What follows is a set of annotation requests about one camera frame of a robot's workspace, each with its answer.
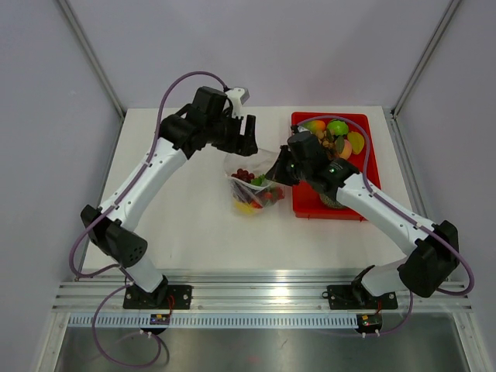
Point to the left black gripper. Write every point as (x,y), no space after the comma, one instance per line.
(239,142)

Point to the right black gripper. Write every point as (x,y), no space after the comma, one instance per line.
(277,173)

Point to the pink red grape bunch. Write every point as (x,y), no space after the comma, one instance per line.
(272,196)

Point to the dark red grape bunch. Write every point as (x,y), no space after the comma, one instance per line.
(243,175)

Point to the clear zip top bag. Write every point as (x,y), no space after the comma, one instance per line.
(251,191)

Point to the yellow mango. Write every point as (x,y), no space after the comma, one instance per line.
(246,208)

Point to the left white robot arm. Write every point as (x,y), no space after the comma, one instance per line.
(111,225)

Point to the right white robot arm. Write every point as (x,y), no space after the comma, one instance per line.
(430,249)

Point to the red plastic tray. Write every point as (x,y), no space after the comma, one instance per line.
(306,203)

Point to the green netted melon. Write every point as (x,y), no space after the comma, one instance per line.
(330,202)

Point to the tan longan bunch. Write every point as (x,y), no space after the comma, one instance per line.
(328,144)

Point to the peach fruit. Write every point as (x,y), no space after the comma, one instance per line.
(315,126)

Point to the green leafy vegetable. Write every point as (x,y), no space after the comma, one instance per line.
(337,127)

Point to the yellow star fruit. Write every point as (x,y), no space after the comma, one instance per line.
(357,142)

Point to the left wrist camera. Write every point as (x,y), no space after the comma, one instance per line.
(237,96)

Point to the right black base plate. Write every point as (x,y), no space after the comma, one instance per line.
(343,296)

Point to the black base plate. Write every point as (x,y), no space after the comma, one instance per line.
(177,297)
(343,296)

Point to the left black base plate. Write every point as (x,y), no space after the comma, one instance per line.
(177,297)

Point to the left aluminium frame post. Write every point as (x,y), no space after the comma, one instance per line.
(83,42)

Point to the aluminium frame post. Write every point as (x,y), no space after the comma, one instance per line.
(83,42)
(429,50)

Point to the aluminium rail beam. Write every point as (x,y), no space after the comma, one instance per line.
(254,291)

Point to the right aluminium frame post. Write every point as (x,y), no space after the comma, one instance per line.
(429,50)

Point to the white slotted cable duct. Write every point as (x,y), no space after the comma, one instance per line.
(217,321)

